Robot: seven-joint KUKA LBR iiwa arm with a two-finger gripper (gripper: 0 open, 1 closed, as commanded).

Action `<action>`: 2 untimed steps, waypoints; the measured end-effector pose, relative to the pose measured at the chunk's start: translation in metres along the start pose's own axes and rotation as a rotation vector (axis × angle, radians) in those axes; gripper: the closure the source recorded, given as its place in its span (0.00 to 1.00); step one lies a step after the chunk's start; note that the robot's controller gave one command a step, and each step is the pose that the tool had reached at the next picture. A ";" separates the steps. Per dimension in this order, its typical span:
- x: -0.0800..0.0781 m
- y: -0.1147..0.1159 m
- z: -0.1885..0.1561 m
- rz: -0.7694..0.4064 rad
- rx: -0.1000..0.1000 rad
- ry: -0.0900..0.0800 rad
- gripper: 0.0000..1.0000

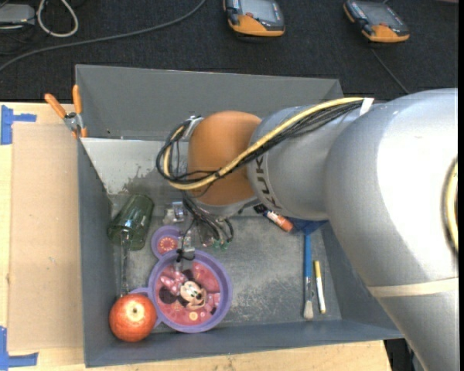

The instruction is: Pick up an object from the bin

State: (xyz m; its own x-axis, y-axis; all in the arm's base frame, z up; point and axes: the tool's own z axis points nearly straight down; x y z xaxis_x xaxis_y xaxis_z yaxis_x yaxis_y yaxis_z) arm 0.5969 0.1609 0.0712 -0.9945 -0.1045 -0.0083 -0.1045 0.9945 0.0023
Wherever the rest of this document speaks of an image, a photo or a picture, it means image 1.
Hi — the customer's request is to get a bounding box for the green glass cup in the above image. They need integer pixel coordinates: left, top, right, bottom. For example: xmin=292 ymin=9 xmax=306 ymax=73
xmin=107 ymin=194 xmax=156 ymax=252

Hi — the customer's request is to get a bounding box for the yellow and white pen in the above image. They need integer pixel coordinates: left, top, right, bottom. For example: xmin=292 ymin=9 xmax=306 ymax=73
xmin=312 ymin=260 xmax=327 ymax=315

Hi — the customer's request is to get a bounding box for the blue-handled paintbrush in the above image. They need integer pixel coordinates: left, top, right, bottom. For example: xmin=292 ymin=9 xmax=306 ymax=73
xmin=302 ymin=233 xmax=316 ymax=321

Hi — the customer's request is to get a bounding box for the blue plastic piece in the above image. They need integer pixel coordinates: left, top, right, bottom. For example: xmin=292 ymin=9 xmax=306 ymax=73
xmin=289 ymin=216 xmax=329 ymax=237

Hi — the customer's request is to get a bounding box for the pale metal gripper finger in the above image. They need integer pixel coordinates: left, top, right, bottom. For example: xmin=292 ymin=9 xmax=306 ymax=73
xmin=162 ymin=201 xmax=189 ymax=226
xmin=176 ymin=230 xmax=197 ymax=273

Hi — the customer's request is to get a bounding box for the grey metal bin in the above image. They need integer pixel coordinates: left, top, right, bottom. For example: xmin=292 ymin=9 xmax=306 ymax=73
xmin=73 ymin=63 xmax=406 ymax=369

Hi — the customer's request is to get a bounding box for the purple cartoon mouse-ear plate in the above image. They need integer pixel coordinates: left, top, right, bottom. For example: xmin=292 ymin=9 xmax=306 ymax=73
xmin=129 ymin=224 xmax=234 ymax=334

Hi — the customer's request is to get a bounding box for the red apple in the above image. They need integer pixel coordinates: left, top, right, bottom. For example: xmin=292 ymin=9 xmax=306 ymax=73
xmin=108 ymin=292 xmax=159 ymax=343

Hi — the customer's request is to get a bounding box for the brown cardboard board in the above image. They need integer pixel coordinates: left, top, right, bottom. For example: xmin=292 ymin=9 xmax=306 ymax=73
xmin=6 ymin=121 xmax=85 ymax=354

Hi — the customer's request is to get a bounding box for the orange and white marker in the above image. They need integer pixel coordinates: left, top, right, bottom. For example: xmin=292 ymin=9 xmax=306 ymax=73
xmin=262 ymin=209 xmax=295 ymax=233

